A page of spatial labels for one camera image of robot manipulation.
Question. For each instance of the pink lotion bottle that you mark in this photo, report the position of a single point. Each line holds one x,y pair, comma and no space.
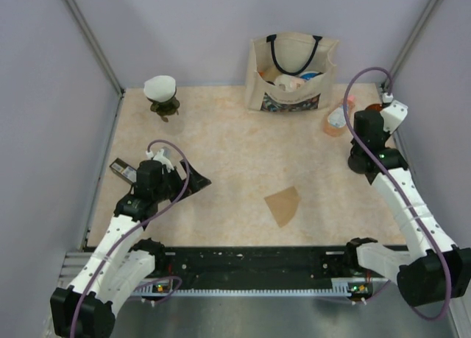
335,122

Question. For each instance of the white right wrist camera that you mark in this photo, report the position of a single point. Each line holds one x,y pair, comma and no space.
393,113

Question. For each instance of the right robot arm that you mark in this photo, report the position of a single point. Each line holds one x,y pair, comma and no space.
434,268

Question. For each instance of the beige canvas tote bag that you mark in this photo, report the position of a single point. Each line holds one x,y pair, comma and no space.
290,72

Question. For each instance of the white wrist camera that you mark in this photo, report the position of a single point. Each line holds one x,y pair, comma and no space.
393,113
162,156

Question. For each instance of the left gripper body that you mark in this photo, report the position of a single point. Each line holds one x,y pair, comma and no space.
171,183

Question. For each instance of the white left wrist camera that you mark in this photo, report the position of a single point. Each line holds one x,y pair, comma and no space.
162,156

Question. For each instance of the brown paper coffee filter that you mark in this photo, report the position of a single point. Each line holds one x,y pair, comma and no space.
283,205

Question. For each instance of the silver rectangular box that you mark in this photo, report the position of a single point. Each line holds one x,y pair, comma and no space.
124,171

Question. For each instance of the clear glass coffee server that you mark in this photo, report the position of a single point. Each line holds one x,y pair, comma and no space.
174,124

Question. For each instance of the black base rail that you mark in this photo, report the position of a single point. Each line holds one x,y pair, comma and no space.
242,268

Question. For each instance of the olive green coffee dripper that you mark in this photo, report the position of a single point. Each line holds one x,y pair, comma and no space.
166,108

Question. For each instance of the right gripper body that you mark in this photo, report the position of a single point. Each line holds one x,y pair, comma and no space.
385,134

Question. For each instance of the white paper coffee filter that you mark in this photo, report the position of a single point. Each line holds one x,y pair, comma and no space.
160,88

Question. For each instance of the brown coffee dripper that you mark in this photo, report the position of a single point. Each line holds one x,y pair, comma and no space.
375,107

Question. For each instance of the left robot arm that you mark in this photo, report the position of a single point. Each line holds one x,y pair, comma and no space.
89,305

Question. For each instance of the dark carafe with red lid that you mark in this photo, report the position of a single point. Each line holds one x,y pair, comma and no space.
358,160

